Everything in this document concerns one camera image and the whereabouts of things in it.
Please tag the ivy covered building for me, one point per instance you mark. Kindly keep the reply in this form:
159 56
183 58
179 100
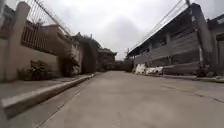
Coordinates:
96 55

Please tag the bush at wall foot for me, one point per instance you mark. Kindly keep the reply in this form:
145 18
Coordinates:
38 70

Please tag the grey concrete road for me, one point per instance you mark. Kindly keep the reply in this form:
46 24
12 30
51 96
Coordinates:
133 100

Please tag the white rubble pile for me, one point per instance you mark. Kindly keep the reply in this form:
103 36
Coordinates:
146 69

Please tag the concrete kerb strip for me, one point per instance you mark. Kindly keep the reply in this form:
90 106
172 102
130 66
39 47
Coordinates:
196 78

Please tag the beige wall with metal fence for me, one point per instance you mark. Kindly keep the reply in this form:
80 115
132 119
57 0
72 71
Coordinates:
20 53

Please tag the grey building with fence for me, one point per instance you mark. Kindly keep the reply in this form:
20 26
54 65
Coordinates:
180 46

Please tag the dark climbing bush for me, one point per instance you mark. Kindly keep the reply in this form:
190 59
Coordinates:
68 65

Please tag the raised concrete pavement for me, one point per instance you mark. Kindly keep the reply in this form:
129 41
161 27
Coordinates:
30 90

